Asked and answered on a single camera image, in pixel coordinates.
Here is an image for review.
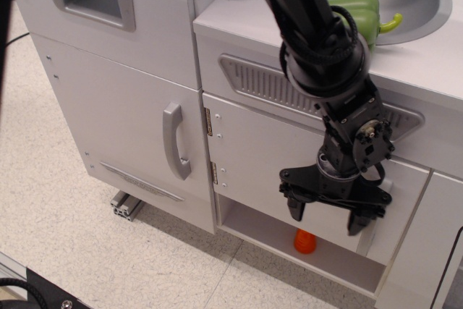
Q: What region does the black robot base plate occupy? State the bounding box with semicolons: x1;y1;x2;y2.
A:
0;267;92;309

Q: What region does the grey fridge door handle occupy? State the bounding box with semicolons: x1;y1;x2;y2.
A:
162;102;191;180

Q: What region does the white toy kitchen cabinet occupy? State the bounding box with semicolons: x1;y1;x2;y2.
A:
194;0;462;308

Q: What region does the black floor cable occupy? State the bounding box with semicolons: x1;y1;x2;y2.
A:
5;31;30;46

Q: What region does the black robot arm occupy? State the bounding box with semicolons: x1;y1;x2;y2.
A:
266;0;394;236

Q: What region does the green toy bell pepper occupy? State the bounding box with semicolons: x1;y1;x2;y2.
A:
328;0;403;51

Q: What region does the orange toy carrot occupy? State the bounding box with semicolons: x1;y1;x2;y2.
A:
293;229;317;254

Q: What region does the grey vent panel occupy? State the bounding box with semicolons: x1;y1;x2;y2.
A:
218;54;425;142

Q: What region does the white toy fridge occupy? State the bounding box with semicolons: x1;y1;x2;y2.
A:
16;0;216;233

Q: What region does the aluminium extrusion foot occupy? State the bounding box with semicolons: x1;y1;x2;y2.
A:
110;190;145;221

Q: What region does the silver fridge emblem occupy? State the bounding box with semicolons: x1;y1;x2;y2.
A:
100;161;185;202

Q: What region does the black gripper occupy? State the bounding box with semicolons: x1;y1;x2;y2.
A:
279;164;392;235

